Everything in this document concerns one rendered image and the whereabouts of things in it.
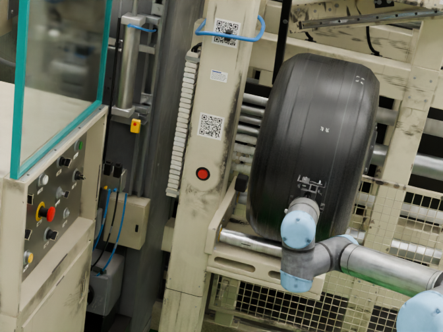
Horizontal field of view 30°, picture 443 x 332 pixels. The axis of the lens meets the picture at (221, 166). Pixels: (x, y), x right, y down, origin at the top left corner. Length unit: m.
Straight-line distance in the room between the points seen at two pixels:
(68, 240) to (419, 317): 1.15
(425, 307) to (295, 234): 0.37
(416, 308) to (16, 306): 0.97
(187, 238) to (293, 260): 0.81
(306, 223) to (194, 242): 0.87
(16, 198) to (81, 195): 0.59
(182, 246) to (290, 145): 0.60
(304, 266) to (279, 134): 0.49
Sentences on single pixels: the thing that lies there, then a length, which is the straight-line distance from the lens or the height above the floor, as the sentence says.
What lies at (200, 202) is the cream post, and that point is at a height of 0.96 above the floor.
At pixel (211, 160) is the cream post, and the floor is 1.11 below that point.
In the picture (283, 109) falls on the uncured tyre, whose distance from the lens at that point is 2.27.
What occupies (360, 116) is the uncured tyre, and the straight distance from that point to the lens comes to 2.29.
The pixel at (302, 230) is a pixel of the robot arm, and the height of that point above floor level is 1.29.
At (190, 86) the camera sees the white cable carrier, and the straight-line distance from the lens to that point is 2.46.
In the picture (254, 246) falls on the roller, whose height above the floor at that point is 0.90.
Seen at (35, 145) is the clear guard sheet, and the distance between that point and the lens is 2.00.
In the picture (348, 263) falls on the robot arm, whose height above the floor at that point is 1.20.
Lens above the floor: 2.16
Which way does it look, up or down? 25 degrees down
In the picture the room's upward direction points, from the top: 10 degrees clockwise
